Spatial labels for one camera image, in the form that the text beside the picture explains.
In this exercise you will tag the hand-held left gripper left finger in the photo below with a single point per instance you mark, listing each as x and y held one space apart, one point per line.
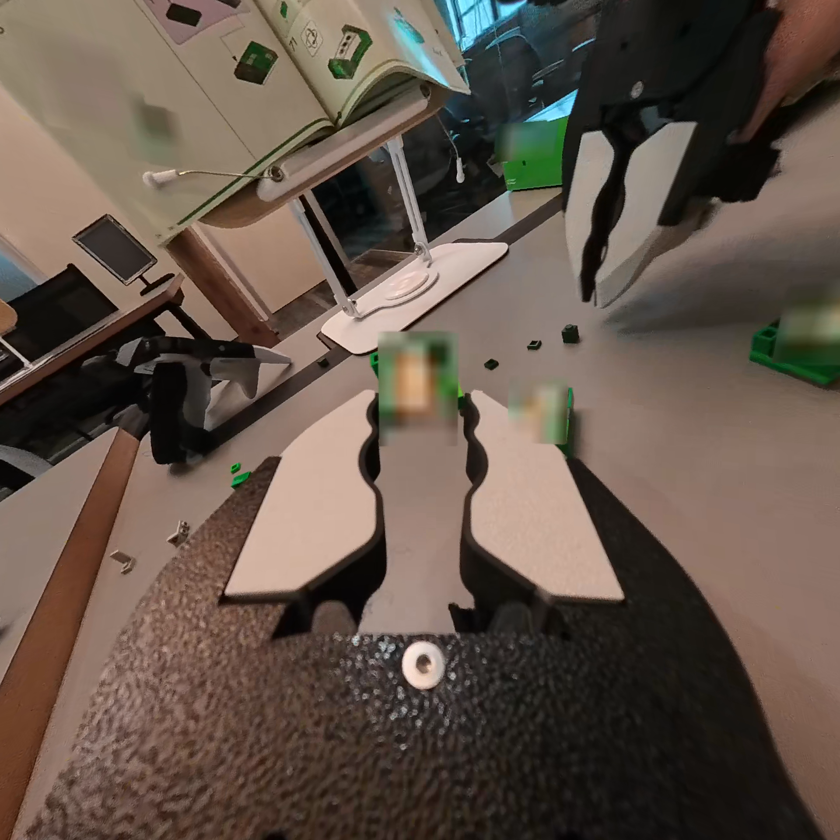
308 518

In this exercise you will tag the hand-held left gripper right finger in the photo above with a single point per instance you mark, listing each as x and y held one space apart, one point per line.
538 518

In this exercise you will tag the scattered dark green lego pieces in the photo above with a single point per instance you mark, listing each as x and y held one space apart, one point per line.
569 333

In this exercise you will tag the green lego creeper head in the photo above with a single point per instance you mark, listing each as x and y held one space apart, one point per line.
764 348

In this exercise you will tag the small grey lego piece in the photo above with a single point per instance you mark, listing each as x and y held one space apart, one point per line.
178 535
123 561

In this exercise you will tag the person's right hand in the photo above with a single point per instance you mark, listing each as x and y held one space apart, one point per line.
807 46

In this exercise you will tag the green lego assembly white brick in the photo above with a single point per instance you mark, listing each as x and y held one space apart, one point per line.
570 420

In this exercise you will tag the open lego instruction booklet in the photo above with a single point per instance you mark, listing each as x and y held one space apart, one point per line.
131 79

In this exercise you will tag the bright green lego pieces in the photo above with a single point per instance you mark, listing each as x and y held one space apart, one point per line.
240 478

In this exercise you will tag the spare hand-held gripper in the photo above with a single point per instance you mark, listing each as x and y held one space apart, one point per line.
177 387

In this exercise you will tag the tan rounded board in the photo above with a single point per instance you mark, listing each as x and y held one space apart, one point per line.
6 321

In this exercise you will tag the black desk monitor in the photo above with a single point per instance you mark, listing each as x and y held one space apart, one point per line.
59 308

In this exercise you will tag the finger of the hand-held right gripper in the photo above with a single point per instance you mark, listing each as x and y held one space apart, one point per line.
649 197
584 190

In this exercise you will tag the book stand with white base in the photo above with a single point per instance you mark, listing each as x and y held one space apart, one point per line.
426 282

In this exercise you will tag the green lego box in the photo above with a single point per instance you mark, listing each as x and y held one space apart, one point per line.
548 172

